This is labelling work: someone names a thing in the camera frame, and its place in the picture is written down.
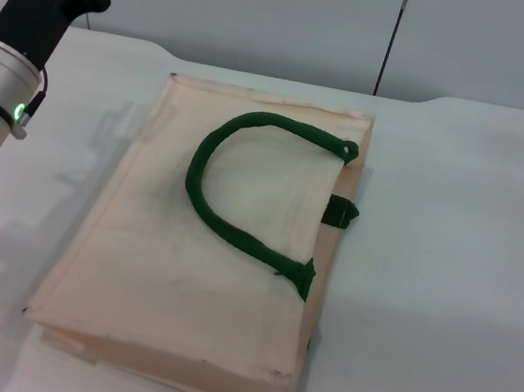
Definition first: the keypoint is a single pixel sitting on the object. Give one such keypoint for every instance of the thin dark vertical rod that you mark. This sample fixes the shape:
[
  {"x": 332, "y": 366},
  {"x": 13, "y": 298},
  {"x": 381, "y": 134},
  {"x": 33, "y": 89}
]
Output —
[{"x": 387, "y": 53}]

